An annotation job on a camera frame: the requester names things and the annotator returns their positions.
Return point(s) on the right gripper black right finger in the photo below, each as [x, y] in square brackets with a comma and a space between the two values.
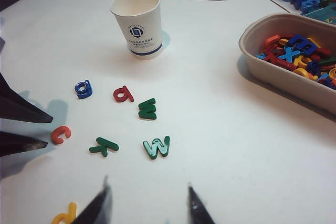
[198, 213]

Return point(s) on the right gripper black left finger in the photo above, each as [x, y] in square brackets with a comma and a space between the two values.
[98, 211]

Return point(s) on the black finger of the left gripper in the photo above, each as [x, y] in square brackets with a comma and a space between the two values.
[18, 106]
[18, 144]

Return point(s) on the orange letter c magnet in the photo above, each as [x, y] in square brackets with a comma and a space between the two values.
[55, 133]

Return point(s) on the yellow letter magnet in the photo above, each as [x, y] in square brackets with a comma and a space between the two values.
[71, 208]

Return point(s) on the green letter k magnet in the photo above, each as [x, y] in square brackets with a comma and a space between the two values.
[103, 147]

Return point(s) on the blue letter g magnet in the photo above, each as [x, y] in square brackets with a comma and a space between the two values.
[89, 88]

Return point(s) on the green letter w magnet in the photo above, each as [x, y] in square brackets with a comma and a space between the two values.
[151, 153]
[148, 115]

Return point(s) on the red letter a magnet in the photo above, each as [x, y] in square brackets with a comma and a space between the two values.
[128, 94]

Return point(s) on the white paper cup blue logo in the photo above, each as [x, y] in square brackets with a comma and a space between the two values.
[141, 24]

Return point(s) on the red plastic letter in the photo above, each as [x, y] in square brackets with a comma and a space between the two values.
[323, 51]
[279, 62]

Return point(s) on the yellow plastic letter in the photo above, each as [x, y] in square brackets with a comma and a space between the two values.
[301, 71]

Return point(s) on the light blue letter x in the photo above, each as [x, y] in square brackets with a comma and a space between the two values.
[291, 54]

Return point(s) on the dark blue plastic letter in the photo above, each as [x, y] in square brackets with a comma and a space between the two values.
[299, 41]
[313, 67]

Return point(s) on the orange plastic letter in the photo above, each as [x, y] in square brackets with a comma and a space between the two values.
[270, 41]

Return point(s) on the beige paper pulp tray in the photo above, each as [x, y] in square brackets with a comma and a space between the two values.
[262, 77]

